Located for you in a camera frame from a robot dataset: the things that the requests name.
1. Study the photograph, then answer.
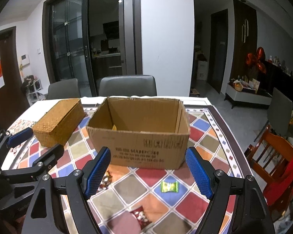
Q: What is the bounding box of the open cardboard box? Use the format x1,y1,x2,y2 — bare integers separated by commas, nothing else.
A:
86,97,190,170

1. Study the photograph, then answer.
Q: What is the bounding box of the glass sliding door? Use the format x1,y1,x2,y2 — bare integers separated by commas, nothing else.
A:
42,0,97,97

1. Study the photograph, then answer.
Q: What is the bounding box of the grey dining chair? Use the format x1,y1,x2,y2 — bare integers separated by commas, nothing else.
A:
99,75,157,97
46,78,81,100

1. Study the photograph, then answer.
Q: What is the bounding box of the white low cabinet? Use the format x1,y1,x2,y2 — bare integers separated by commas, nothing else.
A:
224,85,272,109

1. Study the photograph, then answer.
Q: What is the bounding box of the red wooden chair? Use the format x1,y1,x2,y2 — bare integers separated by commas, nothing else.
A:
245,125,293,222

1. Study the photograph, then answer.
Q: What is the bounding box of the grey dining chair left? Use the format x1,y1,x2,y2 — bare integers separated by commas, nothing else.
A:
46,78,81,100

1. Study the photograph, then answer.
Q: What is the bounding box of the white intercom panel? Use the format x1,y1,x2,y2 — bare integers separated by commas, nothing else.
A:
21,54,30,66

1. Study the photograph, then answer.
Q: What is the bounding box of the dark wooden wardrobe door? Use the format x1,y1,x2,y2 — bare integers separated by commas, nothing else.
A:
230,0,258,79

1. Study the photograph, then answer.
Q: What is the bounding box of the green candy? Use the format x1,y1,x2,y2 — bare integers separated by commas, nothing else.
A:
160,181,179,193

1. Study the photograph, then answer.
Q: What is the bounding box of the red white snack packet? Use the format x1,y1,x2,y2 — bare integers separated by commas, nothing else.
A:
130,206,152,230

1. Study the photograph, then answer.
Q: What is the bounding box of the brown entrance door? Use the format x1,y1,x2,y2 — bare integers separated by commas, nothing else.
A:
0,27,29,130

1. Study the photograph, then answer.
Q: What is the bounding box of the woven wicker box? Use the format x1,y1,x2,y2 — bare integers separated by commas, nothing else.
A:
32,98,86,148

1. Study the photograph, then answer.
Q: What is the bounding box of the red foil balloon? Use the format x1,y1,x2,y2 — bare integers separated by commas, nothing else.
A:
246,47,266,74

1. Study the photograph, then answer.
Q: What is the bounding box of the grey dining chair centre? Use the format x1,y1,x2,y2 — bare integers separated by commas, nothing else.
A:
99,75,157,97

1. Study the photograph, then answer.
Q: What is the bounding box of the grey chair right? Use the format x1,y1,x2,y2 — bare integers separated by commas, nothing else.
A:
254,88,293,142

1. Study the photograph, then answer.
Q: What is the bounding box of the gold red candy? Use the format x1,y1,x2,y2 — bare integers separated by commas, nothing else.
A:
99,170,112,190

